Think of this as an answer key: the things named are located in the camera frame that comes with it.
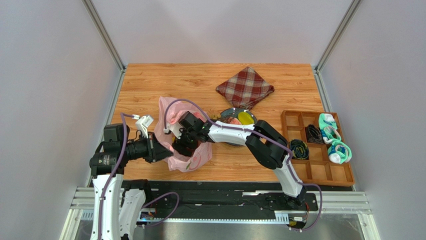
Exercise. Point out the yellow green fake mango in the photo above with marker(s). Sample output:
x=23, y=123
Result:
x=245, y=118

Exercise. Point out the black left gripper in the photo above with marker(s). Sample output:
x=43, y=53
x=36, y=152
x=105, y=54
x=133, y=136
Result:
x=155, y=151

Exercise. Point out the lower green white sock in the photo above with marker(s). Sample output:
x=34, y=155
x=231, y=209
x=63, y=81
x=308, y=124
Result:
x=339, y=152

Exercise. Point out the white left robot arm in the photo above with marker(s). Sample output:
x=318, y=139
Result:
x=118, y=202

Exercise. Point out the upper green white sock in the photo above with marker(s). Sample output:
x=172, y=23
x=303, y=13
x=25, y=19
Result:
x=328, y=128

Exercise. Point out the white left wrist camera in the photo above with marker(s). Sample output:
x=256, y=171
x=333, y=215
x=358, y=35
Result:
x=143, y=123

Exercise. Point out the fake watermelon slice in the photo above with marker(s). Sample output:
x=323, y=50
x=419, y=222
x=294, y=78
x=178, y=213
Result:
x=230, y=120

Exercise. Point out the wooden compartment tray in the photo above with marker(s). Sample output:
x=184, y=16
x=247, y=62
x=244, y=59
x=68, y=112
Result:
x=317, y=169

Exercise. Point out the red plaid cloth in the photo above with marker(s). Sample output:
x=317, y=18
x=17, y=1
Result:
x=245, y=89

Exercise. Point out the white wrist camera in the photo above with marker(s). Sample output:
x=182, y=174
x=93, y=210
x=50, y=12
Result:
x=143, y=123
x=174, y=129

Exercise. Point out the pink plastic bag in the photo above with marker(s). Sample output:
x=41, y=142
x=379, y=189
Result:
x=169, y=113

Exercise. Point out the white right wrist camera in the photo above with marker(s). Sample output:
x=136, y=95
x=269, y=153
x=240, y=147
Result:
x=174, y=129

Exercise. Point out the fake grape bunch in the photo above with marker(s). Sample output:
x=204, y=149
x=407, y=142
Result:
x=215, y=116

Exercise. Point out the blue patterned rolled sock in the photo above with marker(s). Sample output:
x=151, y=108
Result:
x=299, y=149

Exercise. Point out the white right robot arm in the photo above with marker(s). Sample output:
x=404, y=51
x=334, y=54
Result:
x=264, y=142

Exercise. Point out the green white sock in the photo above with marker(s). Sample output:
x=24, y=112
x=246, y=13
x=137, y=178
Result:
x=339, y=152
x=328, y=128

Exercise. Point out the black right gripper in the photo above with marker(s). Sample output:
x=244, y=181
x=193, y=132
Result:
x=185, y=138

